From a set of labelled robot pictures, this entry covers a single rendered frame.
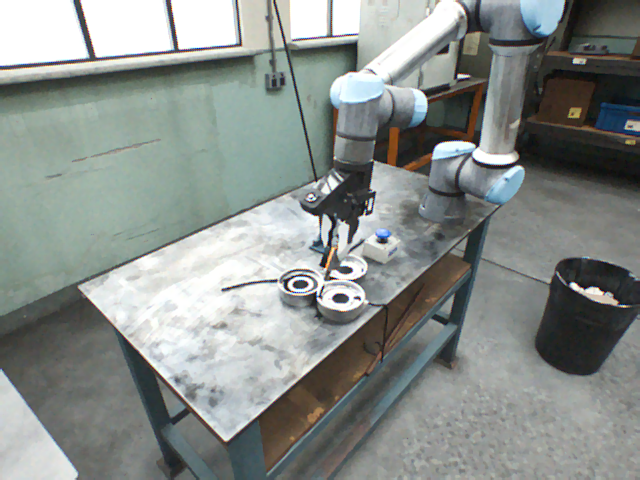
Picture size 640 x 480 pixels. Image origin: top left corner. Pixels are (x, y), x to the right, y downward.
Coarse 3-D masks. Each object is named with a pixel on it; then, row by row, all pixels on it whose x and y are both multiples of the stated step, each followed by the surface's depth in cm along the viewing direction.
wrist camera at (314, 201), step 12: (336, 168) 77; (324, 180) 75; (336, 180) 75; (348, 180) 75; (312, 192) 74; (324, 192) 73; (336, 192) 74; (300, 204) 73; (312, 204) 72; (324, 204) 73
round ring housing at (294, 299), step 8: (288, 272) 95; (296, 272) 96; (304, 272) 96; (312, 272) 95; (280, 280) 93; (296, 280) 93; (304, 280) 94; (320, 280) 93; (280, 288) 89; (296, 288) 95; (304, 288) 95; (288, 296) 88; (296, 296) 87; (304, 296) 87; (312, 296) 88; (296, 304) 89; (304, 304) 89
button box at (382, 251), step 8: (368, 240) 105; (376, 240) 105; (384, 240) 105; (392, 240) 105; (368, 248) 105; (376, 248) 103; (384, 248) 102; (392, 248) 104; (368, 256) 106; (376, 256) 104; (384, 256) 102; (392, 256) 105; (384, 264) 104
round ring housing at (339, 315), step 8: (336, 280) 91; (320, 288) 89; (328, 288) 91; (352, 288) 91; (360, 288) 89; (328, 296) 88; (336, 296) 90; (344, 296) 90; (352, 296) 88; (320, 304) 85; (336, 304) 86; (344, 304) 86; (360, 304) 84; (328, 312) 84; (336, 312) 83; (344, 312) 83; (352, 312) 84; (360, 312) 86; (336, 320) 85; (344, 320) 85
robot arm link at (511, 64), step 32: (480, 0) 87; (512, 0) 82; (544, 0) 79; (512, 32) 84; (544, 32) 83; (512, 64) 89; (512, 96) 93; (512, 128) 98; (480, 160) 104; (512, 160) 102; (480, 192) 108; (512, 192) 108
